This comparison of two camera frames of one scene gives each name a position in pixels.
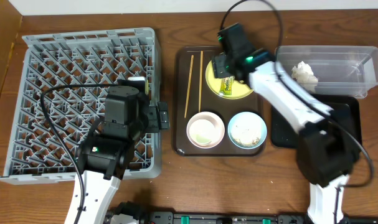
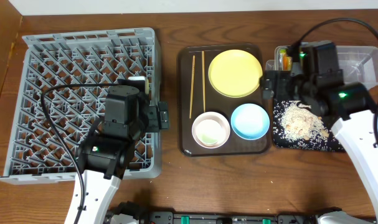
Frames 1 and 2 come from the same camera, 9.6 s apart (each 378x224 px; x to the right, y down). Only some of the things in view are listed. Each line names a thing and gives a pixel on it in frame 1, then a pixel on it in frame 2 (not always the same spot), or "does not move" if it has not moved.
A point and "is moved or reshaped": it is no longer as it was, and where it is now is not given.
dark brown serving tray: (213, 116) does not move
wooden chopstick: (202, 55) is moved or reshaped
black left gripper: (162, 115) does not move
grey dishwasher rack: (61, 83) does not move
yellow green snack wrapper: (226, 86) to (287, 61)
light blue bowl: (247, 130) is moved or reshaped
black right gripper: (222, 69) to (268, 83)
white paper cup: (203, 132) is moved or reshaped
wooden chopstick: (189, 82) is moved or reshaped
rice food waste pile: (246, 133) is moved or reshaped
